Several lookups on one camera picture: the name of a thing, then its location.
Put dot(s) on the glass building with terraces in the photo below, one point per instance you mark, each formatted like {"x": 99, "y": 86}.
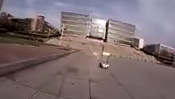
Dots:
{"x": 75, "y": 25}

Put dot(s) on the grey concrete paved plaza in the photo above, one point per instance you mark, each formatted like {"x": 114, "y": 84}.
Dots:
{"x": 126, "y": 92}

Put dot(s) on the dark hedge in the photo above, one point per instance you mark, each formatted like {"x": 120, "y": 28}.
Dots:
{"x": 10, "y": 31}

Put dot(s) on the red brick pavement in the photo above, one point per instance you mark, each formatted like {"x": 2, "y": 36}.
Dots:
{"x": 7, "y": 54}

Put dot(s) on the grey stone kerb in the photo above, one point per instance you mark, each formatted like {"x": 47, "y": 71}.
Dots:
{"x": 4, "y": 70}

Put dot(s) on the brown brick building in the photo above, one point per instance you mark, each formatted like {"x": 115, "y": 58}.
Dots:
{"x": 40, "y": 25}

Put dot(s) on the grass lawn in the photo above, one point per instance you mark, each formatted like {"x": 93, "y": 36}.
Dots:
{"x": 2, "y": 39}

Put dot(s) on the small white robot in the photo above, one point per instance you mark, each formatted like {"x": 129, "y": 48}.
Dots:
{"x": 104, "y": 65}

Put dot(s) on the low glass building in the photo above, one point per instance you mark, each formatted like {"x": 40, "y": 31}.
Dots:
{"x": 159, "y": 49}

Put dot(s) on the small white building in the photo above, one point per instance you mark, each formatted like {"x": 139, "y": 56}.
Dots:
{"x": 137, "y": 43}

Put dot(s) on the wide stone steps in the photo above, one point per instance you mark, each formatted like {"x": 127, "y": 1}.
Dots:
{"x": 129, "y": 52}

